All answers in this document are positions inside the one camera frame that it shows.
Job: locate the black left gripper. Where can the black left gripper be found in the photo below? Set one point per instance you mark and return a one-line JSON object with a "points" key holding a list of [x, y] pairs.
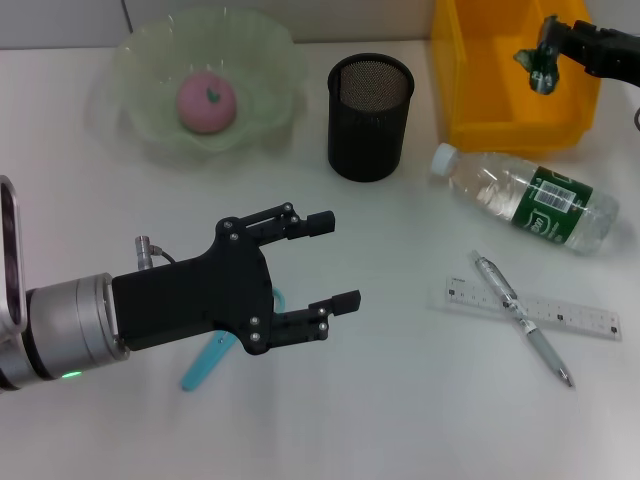
{"points": [[200, 300]]}

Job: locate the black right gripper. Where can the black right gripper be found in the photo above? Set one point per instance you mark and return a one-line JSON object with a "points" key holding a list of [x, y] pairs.
{"points": [[610, 55]]}

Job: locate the green plastic wrapper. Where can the green plastic wrapper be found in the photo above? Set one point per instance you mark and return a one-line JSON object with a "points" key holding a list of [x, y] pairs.
{"points": [[542, 75]]}

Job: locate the clear bottle with green label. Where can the clear bottle with green label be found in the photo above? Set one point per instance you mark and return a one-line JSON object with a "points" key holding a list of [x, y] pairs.
{"points": [[500, 185]]}

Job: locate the pink toy peach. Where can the pink toy peach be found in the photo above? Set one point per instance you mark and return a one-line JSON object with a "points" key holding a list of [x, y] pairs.
{"points": [[200, 110]]}

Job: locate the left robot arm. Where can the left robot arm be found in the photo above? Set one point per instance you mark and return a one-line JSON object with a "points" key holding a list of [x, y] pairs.
{"points": [[65, 325]]}

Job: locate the blue scissors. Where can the blue scissors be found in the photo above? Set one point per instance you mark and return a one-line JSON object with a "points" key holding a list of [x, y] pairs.
{"points": [[200, 370]]}

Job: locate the transparent plastic ruler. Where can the transparent plastic ruler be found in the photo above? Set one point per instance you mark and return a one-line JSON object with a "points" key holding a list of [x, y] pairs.
{"points": [[470, 295]]}

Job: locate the translucent green fruit plate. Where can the translucent green fruit plate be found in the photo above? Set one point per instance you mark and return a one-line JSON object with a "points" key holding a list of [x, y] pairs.
{"points": [[150, 100]]}

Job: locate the grey retractable pen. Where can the grey retractable pen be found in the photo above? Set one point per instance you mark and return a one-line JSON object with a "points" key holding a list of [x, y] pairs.
{"points": [[542, 350]]}

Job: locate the yellow plastic storage bin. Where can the yellow plastic storage bin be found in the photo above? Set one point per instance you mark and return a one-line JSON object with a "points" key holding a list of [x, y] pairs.
{"points": [[500, 75]]}

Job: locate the black mesh cylinder cup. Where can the black mesh cylinder cup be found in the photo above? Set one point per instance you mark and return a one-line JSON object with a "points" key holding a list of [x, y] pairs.
{"points": [[370, 125]]}

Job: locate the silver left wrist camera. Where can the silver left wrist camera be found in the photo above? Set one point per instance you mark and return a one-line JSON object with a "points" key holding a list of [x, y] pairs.
{"points": [[10, 250]]}

